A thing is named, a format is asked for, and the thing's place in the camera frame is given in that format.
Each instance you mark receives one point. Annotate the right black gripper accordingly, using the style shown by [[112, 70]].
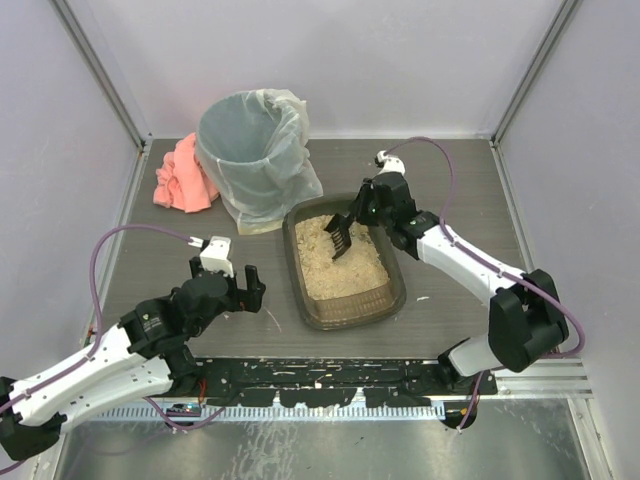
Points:
[[363, 206]]

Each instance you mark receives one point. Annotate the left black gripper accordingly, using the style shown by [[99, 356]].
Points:
[[232, 293]]

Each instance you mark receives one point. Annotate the black slotted litter scoop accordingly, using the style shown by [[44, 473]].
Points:
[[339, 230]]

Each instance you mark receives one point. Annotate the dark translucent litter box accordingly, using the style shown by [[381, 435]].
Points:
[[364, 285]]

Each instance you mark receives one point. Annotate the bin with plastic liner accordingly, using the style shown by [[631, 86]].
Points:
[[253, 146]]

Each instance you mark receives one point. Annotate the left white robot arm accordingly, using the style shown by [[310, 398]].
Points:
[[144, 354]]

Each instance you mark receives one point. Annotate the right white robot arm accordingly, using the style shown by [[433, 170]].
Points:
[[525, 322]]

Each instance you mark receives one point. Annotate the pink crumpled cloth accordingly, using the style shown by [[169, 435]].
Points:
[[182, 183]]

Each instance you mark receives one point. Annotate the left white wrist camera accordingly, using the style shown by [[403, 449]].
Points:
[[215, 254]]

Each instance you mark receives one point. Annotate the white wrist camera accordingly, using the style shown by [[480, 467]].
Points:
[[388, 163], [215, 254]]

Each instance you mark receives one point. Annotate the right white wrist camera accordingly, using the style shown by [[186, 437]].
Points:
[[388, 163]]

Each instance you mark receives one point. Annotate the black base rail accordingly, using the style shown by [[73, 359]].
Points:
[[321, 383]]

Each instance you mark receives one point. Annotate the white slotted cable duct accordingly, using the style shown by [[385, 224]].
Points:
[[357, 411]]

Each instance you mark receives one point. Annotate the right aluminium frame post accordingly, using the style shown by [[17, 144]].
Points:
[[553, 33]]

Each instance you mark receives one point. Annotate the aluminium frame post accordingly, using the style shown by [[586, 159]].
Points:
[[81, 41], [553, 33]]

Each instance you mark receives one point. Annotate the left aluminium frame post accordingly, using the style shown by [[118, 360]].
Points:
[[81, 41]]

